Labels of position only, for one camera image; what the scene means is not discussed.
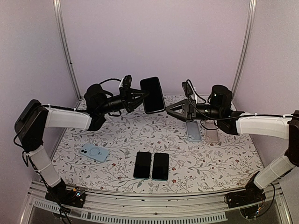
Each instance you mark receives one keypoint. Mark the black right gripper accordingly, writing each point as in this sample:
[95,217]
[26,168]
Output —
[188,107]

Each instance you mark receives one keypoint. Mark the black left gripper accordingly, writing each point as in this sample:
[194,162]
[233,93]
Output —
[126,94]

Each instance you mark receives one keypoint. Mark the black cased phone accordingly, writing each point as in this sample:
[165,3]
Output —
[154,102]

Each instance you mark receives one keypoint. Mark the light blue case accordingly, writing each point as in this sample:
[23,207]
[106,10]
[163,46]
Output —
[193,131]

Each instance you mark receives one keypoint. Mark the white phone case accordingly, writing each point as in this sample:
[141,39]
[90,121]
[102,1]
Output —
[211,132]

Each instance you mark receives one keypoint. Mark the phone with dark screen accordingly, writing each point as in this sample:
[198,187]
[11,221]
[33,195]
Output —
[160,169]

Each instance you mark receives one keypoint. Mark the bare phone dark screen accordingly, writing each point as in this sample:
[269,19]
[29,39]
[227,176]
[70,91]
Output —
[142,165]

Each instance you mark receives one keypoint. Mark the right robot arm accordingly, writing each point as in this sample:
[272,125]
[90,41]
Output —
[218,108]

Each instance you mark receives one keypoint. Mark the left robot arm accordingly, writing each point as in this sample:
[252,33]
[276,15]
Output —
[36,117]

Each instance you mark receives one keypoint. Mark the light blue cased phone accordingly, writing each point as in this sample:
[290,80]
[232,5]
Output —
[94,152]

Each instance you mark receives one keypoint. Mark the floral table mat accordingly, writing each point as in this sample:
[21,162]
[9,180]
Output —
[194,167]

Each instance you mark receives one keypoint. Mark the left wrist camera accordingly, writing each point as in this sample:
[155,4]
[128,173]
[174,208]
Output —
[125,82]

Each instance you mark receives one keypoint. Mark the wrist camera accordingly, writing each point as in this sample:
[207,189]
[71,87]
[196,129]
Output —
[189,90]
[125,82]

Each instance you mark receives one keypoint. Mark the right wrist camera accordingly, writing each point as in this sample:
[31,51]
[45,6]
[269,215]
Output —
[189,90]

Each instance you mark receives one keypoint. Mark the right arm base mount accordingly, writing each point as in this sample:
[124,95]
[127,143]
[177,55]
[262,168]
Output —
[247,197]

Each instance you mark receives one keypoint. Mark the aluminium front rail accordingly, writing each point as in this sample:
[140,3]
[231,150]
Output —
[106,207]

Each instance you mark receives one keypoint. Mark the aluminium left corner post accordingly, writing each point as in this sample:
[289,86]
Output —
[65,47]

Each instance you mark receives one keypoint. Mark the aluminium corner post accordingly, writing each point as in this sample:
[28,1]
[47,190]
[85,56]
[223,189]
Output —
[65,47]
[245,46]

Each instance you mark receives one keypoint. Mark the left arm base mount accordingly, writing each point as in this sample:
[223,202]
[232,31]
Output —
[64,196]

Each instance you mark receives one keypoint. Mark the aluminium right corner post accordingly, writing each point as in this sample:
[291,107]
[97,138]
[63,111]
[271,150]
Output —
[245,46]

